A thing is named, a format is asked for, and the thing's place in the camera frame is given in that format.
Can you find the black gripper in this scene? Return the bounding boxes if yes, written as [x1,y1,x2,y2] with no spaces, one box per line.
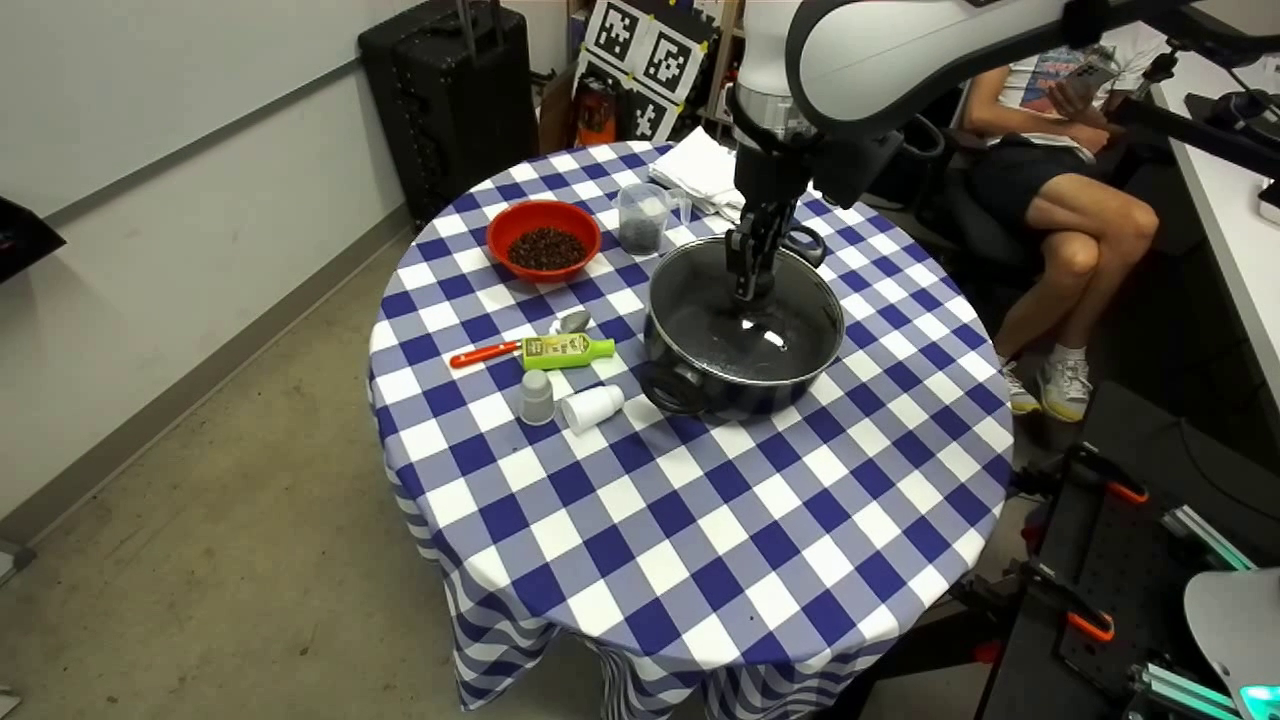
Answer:
[723,123,820,307]

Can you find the glass pot lid black knob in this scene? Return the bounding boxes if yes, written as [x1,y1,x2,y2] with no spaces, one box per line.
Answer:
[643,235,849,389]

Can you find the black cooking pot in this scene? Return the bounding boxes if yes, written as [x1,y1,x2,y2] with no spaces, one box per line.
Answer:
[642,235,854,428]

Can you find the folded white towel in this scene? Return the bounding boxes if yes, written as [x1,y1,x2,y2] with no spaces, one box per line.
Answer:
[643,123,754,225]

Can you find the clear plastic cup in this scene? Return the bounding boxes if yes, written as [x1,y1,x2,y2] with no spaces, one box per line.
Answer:
[611,179,680,260]

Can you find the green package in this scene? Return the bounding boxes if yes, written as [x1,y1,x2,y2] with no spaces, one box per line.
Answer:
[515,328,624,375]

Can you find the small white bottle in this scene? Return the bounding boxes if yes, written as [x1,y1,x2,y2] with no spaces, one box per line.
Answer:
[557,381,627,438]
[512,363,559,432]

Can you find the red bowl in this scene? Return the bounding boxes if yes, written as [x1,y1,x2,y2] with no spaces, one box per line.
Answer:
[480,196,607,290]

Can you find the black white marker board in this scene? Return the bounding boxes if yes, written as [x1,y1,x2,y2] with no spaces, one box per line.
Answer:
[570,0,719,144]

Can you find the blue white checkered tablecloth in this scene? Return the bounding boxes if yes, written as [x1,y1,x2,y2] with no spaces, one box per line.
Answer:
[365,136,1020,720]

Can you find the seated person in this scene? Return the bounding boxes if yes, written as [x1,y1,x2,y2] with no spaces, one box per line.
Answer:
[947,36,1163,403]

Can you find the white sneaker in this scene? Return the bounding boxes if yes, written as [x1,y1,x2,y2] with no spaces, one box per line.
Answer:
[1016,340,1102,428]

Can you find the black cabinet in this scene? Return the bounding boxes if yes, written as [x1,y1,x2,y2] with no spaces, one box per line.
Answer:
[351,0,539,225]

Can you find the black boom pole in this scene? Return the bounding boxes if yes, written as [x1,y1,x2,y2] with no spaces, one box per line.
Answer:
[1102,86,1280,185]

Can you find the black equipment base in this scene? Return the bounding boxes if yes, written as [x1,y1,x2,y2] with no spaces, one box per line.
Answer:
[977,381,1280,720]

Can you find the white desk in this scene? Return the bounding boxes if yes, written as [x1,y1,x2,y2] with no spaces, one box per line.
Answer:
[1147,22,1280,381]

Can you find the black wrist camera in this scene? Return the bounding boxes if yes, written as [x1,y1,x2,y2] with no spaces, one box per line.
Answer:
[809,118,911,211]

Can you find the orange handled black clamp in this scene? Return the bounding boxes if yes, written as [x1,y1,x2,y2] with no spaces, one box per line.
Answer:
[1055,438,1155,513]
[1020,558,1125,653]

